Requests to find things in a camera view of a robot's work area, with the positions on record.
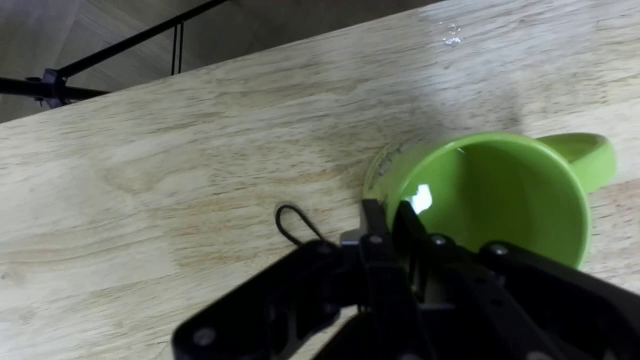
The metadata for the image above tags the black stand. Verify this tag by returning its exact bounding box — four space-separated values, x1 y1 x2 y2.
0 0 232 109

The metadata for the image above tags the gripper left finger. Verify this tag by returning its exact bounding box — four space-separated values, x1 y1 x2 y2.
171 199 426 360

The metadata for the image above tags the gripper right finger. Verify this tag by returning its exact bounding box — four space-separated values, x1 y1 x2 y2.
394 201 640 360

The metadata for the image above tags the green mug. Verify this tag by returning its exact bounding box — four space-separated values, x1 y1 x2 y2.
362 131 617 271

